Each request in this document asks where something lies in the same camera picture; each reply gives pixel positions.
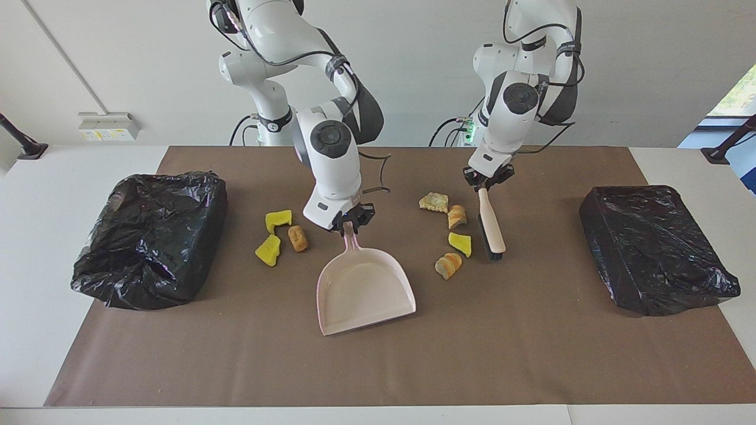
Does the beige handled hand brush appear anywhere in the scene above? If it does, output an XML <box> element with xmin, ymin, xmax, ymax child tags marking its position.
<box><xmin>477</xmin><ymin>187</ymin><xmax>507</xmax><ymax>261</ymax></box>

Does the pale bread piece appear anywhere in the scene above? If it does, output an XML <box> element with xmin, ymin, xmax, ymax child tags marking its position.
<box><xmin>419</xmin><ymin>192</ymin><xmax>449</xmax><ymax>214</ymax></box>

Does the yellow sponge chunk green edge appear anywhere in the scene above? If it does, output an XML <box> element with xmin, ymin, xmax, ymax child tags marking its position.
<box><xmin>448</xmin><ymin>232</ymin><xmax>473</xmax><ymax>259</ymax></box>

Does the beige plastic dustpan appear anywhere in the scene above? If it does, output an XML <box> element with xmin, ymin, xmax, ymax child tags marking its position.
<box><xmin>316</xmin><ymin>220</ymin><xmax>417</xmax><ymax>336</ymax></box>

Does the black bag lined bin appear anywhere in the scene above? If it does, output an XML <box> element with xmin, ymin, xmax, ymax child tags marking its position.
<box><xmin>71</xmin><ymin>172</ymin><xmax>229</xmax><ymax>311</ymax></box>

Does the notched yellow sponge chunk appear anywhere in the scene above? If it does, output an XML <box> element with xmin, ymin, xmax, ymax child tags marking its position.
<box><xmin>265</xmin><ymin>210</ymin><xmax>293</xmax><ymax>235</ymax></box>

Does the black bag wrapped box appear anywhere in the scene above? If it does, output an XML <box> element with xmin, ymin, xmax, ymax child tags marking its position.
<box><xmin>579</xmin><ymin>185</ymin><xmax>741</xmax><ymax>317</ymax></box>

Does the brown paper table mat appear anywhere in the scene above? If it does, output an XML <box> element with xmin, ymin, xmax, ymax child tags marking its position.
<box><xmin>44</xmin><ymin>146</ymin><xmax>756</xmax><ymax>408</ymax></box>

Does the black stand foot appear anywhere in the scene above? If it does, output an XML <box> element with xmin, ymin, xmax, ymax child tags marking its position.
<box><xmin>700</xmin><ymin>114</ymin><xmax>756</xmax><ymax>165</ymax></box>
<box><xmin>0</xmin><ymin>112</ymin><xmax>49</xmax><ymax>161</ymax></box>

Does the window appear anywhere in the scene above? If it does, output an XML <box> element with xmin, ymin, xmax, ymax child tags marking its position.
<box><xmin>706</xmin><ymin>62</ymin><xmax>756</xmax><ymax>119</ymax></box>

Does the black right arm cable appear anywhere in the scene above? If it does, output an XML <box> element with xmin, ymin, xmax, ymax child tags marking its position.
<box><xmin>208</xmin><ymin>0</ymin><xmax>392</xmax><ymax>197</ymax></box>

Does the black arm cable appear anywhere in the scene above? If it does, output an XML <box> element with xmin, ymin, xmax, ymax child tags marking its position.
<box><xmin>502</xmin><ymin>0</ymin><xmax>586</xmax><ymax>155</ymax></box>
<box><xmin>208</xmin><ymin>0</ymin><xmax>392</xmax><ymax>197</ymax></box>

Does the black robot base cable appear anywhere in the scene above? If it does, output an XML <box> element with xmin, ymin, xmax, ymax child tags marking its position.
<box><xmin>429</xmin><ymin>114</ymin><xmax>476</xmax><ymax>147</ymax></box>
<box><xmin>229</xmin><ymin>114</ymin><xmax>260</xmax><ymax>146</ymax></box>

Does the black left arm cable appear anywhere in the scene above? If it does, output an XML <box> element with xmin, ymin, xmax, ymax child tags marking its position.
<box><xmin>502</xmin><ymin>0</ymin><xmax>586</xmax><ymax>155</ymax></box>

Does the white wall socket box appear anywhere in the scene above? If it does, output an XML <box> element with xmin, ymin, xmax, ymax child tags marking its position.
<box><xmin>78</xmin><ymin>112</ymin><xmax>141</xmax><ymax>142</ymax></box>

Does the white wall cable duct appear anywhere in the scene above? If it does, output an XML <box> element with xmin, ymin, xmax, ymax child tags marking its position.
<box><xmin>22</xmin><ymin>0</ymin><xmax>100</xmax><ymax>114</ymax></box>

